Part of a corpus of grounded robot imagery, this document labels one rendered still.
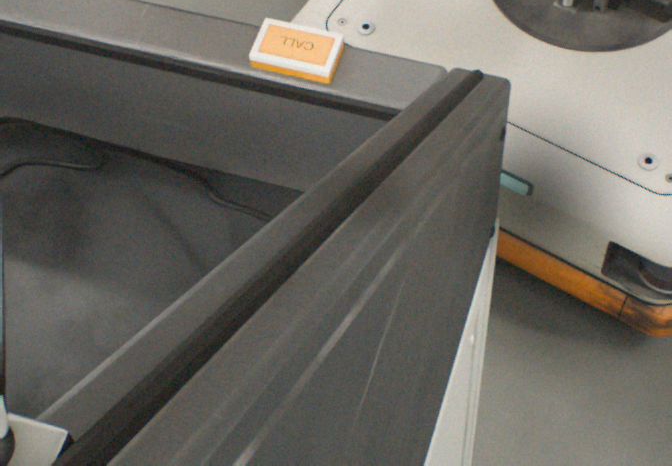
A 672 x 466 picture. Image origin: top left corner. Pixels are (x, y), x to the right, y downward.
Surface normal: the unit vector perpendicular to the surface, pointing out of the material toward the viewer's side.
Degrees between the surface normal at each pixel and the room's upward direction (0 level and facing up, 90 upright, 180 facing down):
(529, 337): 0
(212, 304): 43
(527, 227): 90
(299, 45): 0
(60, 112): 90
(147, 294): 0
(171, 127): 90
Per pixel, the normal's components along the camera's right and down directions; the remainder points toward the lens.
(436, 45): -0.05, -0.52
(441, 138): 0.17, -0.94
